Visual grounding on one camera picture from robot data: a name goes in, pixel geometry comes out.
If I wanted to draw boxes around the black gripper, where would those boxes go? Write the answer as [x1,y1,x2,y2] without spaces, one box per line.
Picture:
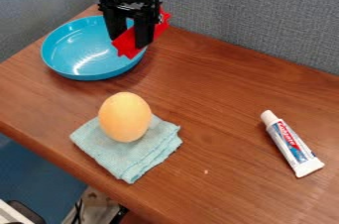
[98,0,161,49]

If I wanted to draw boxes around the red rectangular block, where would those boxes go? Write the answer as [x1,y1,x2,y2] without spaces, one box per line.
[111,10,171,59]

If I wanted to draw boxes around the blue plate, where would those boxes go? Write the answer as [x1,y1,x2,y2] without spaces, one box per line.
[42,16,146,81]

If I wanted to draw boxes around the orange egg-shaped object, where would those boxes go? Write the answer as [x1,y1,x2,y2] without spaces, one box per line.
[98,92,153,143]

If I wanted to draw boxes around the grey object under table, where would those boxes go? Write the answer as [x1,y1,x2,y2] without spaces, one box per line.
[61,186,122,224]

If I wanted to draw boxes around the light blue folded cloth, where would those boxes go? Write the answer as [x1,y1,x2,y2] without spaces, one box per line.
[71,116,183,184]

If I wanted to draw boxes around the white toothpaste tube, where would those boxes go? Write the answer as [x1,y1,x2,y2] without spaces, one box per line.
[261,110,325,178]

